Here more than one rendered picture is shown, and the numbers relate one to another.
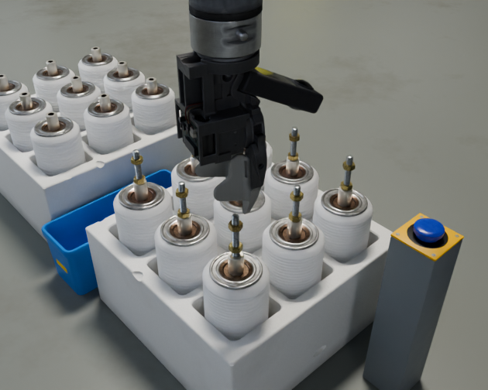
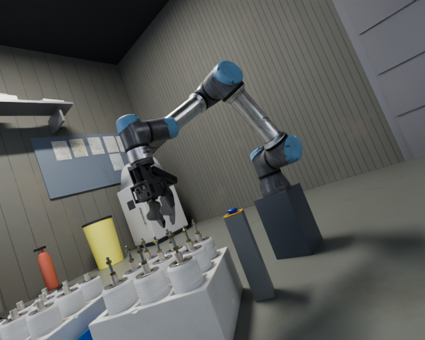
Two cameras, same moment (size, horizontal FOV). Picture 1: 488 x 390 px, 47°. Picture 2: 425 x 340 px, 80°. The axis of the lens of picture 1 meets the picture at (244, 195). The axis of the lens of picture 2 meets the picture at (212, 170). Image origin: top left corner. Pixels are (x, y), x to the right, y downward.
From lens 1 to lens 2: 0.54 m
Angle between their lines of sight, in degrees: 54
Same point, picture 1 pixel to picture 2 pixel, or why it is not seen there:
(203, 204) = not seen: hidden behind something
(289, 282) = (202, 266)
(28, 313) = not seen: outside the picture
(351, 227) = (208, 243)
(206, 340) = (187, 294)
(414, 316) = (251, 242)
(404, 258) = (233, 221)
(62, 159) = (52, 322)
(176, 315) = (166, 301)
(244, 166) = (165, 202)
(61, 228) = not seen: outside the picture
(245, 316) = (197, 274)
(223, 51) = (144, 155)
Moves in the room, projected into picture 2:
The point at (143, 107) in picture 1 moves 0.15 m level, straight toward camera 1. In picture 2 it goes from (87, 286) to (100, 285)
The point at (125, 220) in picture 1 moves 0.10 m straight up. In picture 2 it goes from (113, 295) to (102, 263)
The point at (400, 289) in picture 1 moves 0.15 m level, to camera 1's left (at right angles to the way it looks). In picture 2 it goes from (239, 236) to (206, 255)
